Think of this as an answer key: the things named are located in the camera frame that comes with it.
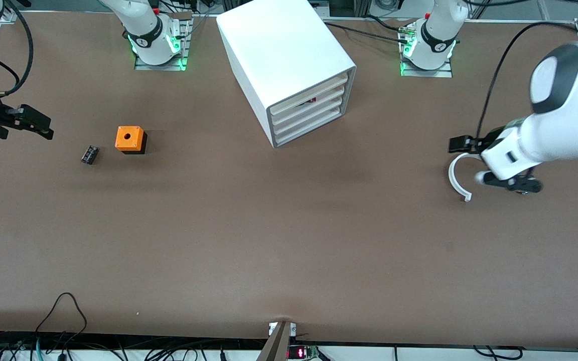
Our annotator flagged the white plastic drawer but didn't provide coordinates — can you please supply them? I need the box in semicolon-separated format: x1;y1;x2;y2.
268;73;351;115
272;96;345;136
270;85;346;126
274;106;344;147

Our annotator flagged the white drawer cabinet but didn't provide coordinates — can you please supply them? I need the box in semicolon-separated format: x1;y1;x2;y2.
216;0;357;149

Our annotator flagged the white curved plastic arc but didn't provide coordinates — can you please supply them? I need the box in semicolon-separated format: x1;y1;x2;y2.
449;152;485;202

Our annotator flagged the orange box with hole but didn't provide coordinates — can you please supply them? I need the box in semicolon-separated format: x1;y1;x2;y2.
115;126;148;155

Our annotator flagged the red LED display board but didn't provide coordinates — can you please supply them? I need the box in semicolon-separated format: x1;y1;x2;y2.
287;345;320;360

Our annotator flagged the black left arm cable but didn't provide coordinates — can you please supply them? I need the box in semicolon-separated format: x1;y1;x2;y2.
477;20;578;141

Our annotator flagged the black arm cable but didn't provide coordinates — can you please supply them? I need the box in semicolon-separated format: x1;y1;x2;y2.
477;20;578;141
0;0;35;97

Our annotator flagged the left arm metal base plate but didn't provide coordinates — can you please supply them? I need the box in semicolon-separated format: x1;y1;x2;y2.
400;55;453;78

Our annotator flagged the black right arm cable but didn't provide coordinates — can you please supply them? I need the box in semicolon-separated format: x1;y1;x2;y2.
0;0;35;97

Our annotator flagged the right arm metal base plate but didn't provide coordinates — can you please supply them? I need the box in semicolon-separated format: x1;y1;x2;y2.
134;10;193;72

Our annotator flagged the black power cable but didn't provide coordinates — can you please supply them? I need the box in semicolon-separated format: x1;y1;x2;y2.
324;21;407;45

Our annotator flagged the black cable loop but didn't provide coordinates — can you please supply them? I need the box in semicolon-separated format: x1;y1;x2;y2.
36;292;88;335

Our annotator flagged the tan camera mount beam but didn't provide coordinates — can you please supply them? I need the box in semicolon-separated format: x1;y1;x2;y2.
256;321;297;361

